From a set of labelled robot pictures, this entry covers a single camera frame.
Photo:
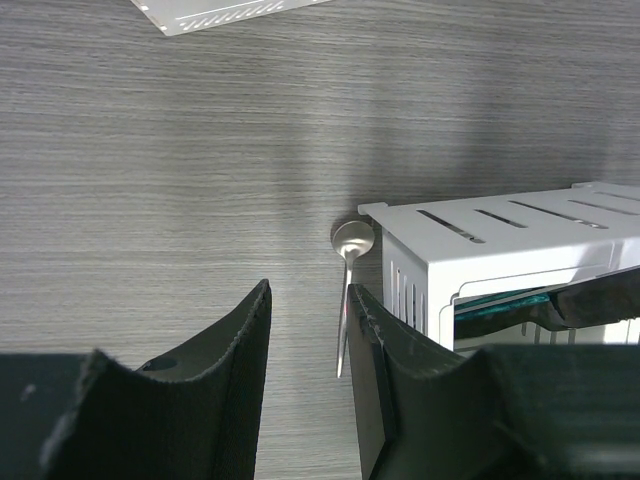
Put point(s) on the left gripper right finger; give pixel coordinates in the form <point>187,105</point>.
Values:
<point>422,411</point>

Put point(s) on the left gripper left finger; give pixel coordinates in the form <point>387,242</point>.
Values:
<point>193,412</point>

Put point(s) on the teal handled black knife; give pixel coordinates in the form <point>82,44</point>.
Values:
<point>498,303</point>

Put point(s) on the small silver metal spoon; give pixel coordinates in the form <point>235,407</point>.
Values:
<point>350,241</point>

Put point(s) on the black plastic knife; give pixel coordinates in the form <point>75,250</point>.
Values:
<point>604,300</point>

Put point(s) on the white two-slot utensil container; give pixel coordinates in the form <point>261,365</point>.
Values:
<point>438,254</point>

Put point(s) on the white file organizer rack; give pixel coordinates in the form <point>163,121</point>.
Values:
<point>178,17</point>

